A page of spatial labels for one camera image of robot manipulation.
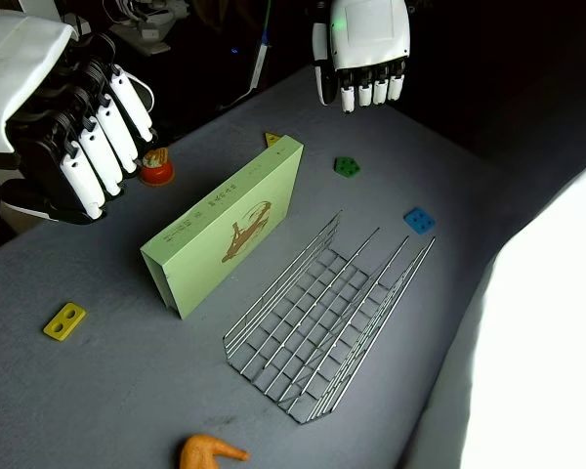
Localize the light green book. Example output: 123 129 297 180
140 134 305 321

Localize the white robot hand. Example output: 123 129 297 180
311 0 413 115
0 7 158 227

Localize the blue square block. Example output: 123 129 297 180
402 207 437 236

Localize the orange toy chicken leg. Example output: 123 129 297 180
179 433 251 469

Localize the grey table cloth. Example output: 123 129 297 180
0 65 586 469

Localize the wire metal rack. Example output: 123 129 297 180
223 209 437 425

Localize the white strip with blue plug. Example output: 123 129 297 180
246 0 274 95

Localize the orange toy cupcake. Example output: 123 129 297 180
138 146 176 187

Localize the green pentagon block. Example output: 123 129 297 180
333 155 362 180

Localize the yellow rectangle block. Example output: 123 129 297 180
42 302 88 342

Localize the white device with cables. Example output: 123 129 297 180
102 0 173 57

